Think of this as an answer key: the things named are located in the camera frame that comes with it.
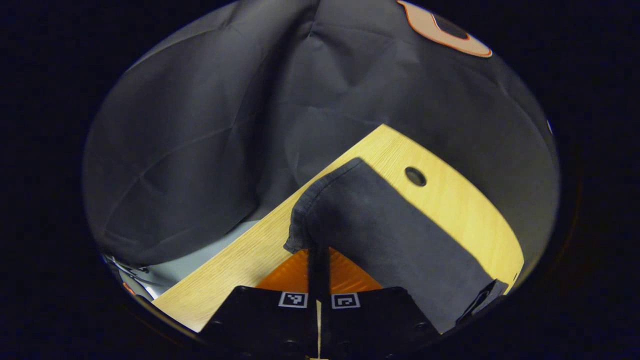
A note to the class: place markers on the dark grey jeans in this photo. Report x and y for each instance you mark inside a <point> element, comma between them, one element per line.
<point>380,225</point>

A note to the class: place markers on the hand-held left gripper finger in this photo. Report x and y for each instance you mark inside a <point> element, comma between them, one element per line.
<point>314,275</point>
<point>325,275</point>

